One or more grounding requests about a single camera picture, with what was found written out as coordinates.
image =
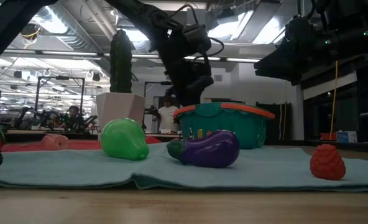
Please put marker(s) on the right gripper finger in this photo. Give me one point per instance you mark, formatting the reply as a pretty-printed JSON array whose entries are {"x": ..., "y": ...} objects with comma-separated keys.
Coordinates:
[
  {"x": 277, "y": 63},
  {"x": 293, "y": 79}
]

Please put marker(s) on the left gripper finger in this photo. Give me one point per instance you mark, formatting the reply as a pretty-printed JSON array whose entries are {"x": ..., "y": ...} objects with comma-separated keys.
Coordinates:
[{"x": 189, "y": 100}]

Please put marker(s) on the purple toy eggplant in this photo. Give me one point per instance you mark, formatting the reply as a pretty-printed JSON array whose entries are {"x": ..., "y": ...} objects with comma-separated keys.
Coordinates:
[{"x": 207, "y": 149}]

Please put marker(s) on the red toy raspberry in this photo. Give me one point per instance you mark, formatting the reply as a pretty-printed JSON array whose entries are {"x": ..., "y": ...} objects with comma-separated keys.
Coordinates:
[{"x": 327, "y": 161}]

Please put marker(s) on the pink toy apple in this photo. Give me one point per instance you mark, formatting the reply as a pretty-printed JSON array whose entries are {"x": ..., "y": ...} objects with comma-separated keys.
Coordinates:
[{"x": 55, "y": 142}]

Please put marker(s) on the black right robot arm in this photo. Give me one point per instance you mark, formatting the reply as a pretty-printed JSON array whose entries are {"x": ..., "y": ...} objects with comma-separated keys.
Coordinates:
[{"x": 358, "y": 31}]

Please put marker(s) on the black background robot arm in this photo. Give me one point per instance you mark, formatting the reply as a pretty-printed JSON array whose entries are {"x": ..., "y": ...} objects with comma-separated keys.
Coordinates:
[{"x": 151, "y": 112}]

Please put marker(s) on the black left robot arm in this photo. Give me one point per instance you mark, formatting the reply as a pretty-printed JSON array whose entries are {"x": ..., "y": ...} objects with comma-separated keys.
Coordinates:
[{"x": 146, "y": 18}]

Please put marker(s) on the standing person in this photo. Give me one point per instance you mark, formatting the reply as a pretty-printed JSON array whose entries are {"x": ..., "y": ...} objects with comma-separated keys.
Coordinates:
[{"x": 168, "y": 116}]

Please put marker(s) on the teal basket with orange rim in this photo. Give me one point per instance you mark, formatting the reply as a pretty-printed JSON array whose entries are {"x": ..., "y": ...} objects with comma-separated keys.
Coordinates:
[{"x": 230, "y": 123}]

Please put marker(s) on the red bin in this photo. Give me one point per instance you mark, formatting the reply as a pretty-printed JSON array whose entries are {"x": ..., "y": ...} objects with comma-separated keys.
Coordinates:
[{"x": 328, "y": 136}]

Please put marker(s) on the white hexagonal plant pot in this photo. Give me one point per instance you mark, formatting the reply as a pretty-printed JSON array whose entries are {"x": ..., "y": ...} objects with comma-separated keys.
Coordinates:
[{"x": 120, "y": 109}]

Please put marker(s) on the green toy pear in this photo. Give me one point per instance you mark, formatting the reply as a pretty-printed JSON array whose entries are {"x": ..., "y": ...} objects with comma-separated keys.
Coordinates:
[{"x": 125, "y": 139}]

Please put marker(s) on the blue box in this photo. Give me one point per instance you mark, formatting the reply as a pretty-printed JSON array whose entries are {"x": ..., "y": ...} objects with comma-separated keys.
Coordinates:
[{"x": 347, "y": 136}]

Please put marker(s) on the seated person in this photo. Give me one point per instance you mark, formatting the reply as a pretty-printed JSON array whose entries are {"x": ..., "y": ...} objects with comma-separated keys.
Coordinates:
[{"x": 73, "y": 118}]

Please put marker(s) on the light blue cloth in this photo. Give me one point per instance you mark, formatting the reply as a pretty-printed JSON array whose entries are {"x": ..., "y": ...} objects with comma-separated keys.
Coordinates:
[{"x": 78, "y": 169}]

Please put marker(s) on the black dome ceiling fixture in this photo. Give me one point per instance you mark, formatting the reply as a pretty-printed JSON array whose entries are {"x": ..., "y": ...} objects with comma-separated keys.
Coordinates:
[{"x": 30, "y": 31}]

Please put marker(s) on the red cloth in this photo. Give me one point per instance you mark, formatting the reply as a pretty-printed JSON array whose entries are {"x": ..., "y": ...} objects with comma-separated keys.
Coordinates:
[{"x": 25, "y": 146}]

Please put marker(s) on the black background station frame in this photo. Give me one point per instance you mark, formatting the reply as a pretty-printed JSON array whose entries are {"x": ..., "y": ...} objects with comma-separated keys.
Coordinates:
[
  {"x": 59, "y": 77},
  {"x": 154, "y": 83}
]

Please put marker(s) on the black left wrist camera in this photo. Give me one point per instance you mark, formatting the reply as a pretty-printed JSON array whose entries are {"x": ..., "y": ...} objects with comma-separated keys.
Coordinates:
[{"x": 196, "y": 37}]

